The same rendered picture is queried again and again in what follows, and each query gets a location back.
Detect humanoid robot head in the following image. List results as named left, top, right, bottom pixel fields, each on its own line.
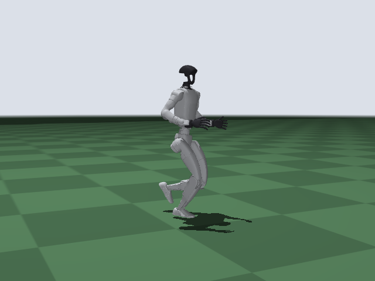
left=179, top=65, right=197, bottom=90

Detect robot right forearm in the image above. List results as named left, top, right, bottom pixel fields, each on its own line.
left=162, top=109, right=189, bottom=128

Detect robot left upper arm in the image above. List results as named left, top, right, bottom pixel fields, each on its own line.
left=195, top=91, right=200, bottom=119

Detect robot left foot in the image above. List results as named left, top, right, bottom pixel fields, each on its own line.
left=159, top=182, right=173, bottom=204

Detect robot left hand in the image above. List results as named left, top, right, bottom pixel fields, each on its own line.
left=209, top=116, right=228, bottom=129

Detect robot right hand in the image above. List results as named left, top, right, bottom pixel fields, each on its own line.
left=185, top=116, right=210, bottom=130

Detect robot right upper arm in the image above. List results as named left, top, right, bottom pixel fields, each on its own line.
left=161, top=90, right=184, bottom=120

